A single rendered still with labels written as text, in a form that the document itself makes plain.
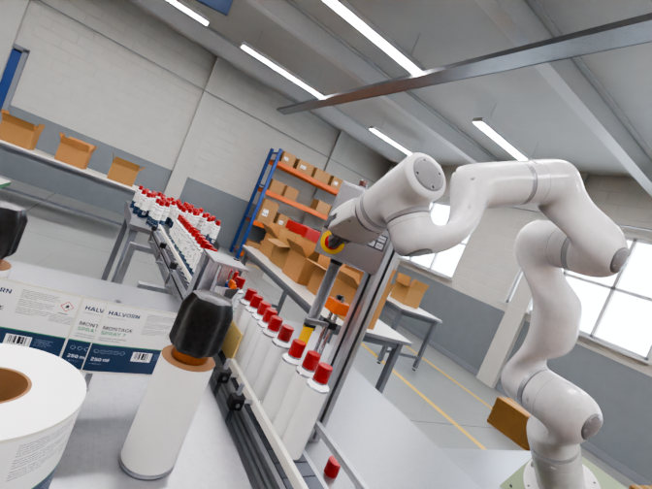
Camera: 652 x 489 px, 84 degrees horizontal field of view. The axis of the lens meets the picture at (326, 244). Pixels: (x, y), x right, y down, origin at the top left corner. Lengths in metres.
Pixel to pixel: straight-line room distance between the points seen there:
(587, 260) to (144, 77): 8.05
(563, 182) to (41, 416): 0.90
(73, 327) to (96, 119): 7.57
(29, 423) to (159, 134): 7.87
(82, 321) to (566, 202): 0.96
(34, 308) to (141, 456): 0.32
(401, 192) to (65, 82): 7.99
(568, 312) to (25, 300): 1.07
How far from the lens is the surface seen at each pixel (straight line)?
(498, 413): 4.95
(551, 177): 0.83
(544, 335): 1.00
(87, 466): 0.74
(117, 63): 8.40
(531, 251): 0.97
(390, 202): 0.62
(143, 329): 0.84
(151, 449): 0.70
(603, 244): 0.88
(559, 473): 1.27
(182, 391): 0.64
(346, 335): 0.94
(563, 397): 1.06
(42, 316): 0.83
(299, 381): 0.84
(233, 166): 8.51
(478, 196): 0.69
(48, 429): 0.56
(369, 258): 0.90
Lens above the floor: 1.35
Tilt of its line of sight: 3 degrees down
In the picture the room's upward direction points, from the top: 23 degrees clockwise
